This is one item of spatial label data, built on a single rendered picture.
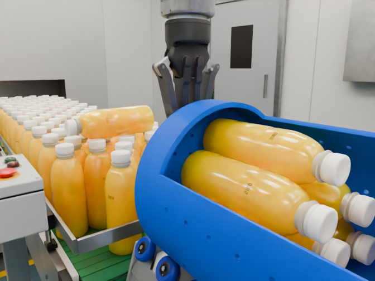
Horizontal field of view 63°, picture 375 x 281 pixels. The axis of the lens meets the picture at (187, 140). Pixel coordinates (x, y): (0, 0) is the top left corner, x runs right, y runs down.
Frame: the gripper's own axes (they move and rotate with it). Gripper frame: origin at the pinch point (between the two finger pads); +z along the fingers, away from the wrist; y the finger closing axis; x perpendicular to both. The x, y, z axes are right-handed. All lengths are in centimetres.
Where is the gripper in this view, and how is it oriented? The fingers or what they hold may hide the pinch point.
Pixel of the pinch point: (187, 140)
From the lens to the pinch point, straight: 54.7
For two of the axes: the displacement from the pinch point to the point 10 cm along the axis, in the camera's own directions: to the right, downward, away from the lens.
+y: -8.0, 1.4, -5.8
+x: 6.0, 1.9, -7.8
